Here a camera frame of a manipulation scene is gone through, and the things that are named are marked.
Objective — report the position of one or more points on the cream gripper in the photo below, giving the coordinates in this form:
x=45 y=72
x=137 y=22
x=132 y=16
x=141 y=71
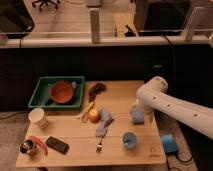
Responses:
x=135 y=109

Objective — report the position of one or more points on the blue sponge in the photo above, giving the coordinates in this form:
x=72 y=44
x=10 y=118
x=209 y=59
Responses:
x=137 y=118

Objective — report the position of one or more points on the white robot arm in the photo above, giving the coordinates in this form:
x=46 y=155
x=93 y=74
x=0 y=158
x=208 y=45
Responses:
x=152 y=95

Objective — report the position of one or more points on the blue cloth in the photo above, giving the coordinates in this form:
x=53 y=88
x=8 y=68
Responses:
x=106 y=119

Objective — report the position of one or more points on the blue cup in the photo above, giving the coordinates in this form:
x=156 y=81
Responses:
x=129 y=140

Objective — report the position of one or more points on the bunch of dark grapes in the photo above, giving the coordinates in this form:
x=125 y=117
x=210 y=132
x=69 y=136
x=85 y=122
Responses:
x=95 y=90

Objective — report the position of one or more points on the blue box on floor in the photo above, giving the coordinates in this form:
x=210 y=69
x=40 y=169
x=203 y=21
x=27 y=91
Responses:
x=169 y=144

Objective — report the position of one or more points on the banana peel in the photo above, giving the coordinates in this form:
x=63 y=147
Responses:
x=83 y=114

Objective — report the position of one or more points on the metal fork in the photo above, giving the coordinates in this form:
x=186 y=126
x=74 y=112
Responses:
x=100 y=145

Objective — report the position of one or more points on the small object in bin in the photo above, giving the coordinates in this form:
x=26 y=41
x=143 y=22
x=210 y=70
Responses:
x=74 y=85

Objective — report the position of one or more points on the orange bowl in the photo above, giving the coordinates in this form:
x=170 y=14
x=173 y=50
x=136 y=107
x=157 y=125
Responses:
x=61 y=92

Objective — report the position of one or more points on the black phone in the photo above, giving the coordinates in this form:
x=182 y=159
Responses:
x=57 y=145

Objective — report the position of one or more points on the black monitor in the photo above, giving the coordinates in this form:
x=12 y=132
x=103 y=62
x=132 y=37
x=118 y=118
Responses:
x=160 y=14

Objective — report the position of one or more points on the green plastic bin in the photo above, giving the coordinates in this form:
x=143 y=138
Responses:
x=41 y=95

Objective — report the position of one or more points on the white paper cup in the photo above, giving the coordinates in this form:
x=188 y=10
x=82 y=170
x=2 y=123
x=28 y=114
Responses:
x=37 y=116

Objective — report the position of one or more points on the small metal cup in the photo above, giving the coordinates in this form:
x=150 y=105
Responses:
x=28 y=147

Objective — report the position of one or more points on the black office chair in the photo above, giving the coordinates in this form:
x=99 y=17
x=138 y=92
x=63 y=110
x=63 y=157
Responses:
x=46 y=2

